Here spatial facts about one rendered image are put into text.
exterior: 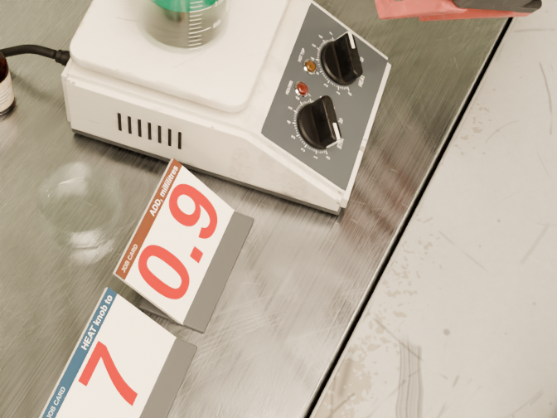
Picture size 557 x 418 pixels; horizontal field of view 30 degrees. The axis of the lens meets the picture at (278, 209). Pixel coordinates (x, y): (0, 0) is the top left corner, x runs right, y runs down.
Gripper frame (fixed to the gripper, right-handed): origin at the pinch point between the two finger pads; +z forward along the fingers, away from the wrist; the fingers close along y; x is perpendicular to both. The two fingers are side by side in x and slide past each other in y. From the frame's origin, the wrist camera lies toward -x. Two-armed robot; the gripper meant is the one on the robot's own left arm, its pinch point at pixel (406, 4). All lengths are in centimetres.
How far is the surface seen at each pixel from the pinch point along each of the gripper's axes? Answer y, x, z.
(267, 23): 6.7, -1.2, 6.1
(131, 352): 17.6, 17.9, 12.3
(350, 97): 0.3, 3.6, 7.1
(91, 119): 15.6, 1.9, 15.6
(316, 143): 4.5, 7.0, 6.6
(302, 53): 3.6, 0.4, 7.1
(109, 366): 19.2, 18.5, 12.1
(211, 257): 10.4, 12.6, 12.6
